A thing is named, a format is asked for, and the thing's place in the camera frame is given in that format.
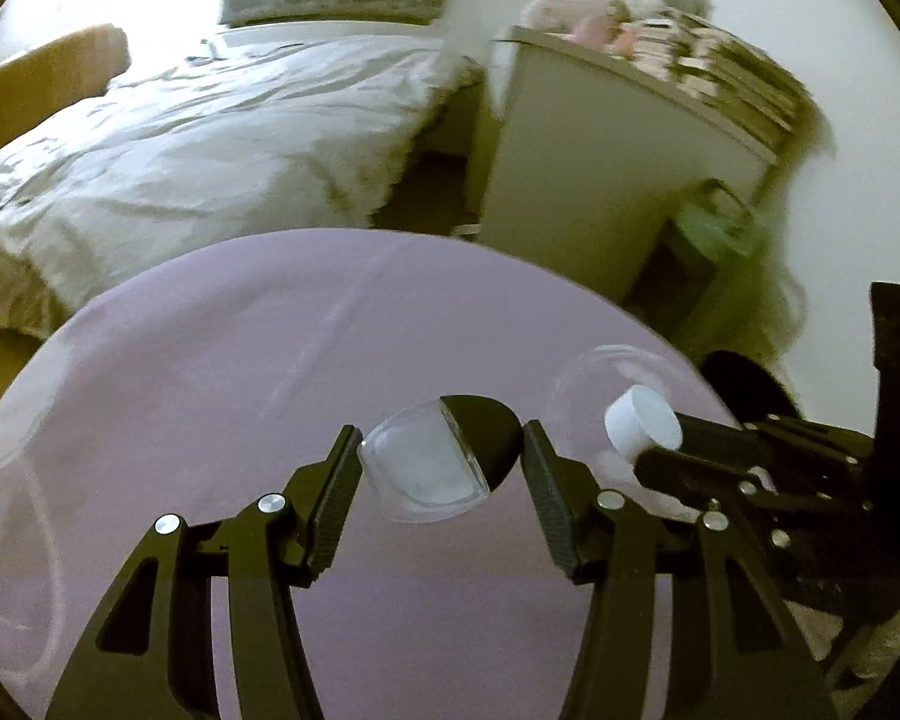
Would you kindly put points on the white bed blanket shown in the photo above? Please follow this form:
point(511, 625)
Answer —
point(195, 150)

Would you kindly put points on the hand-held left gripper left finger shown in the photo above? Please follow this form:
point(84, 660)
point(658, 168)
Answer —
point(337, 502)

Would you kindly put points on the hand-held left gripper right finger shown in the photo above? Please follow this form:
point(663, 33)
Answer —
point(551, 502)

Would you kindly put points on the tan padded headboard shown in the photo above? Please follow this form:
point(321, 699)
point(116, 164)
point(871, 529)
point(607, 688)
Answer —
point(37, 90)

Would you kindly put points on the clear cup with black lid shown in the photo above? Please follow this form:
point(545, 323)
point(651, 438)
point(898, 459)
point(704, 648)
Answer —
point(427, 465)

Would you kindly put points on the pink plush toy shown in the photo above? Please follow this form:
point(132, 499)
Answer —
point(592, 26)

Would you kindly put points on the green plastic container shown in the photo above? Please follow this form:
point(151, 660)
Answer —
point(709, 229)

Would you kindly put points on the round table with purple cloth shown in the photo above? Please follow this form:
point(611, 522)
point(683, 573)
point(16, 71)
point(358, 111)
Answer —
point(232, 352)

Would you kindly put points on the white cabinet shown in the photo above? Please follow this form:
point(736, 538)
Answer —
point(592, 180)

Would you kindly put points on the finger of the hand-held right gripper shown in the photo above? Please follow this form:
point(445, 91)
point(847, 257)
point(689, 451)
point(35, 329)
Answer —
point(795, 450)
point(682, 472)

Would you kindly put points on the stack of books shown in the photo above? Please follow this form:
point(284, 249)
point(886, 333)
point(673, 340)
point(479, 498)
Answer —
point(735, 71)

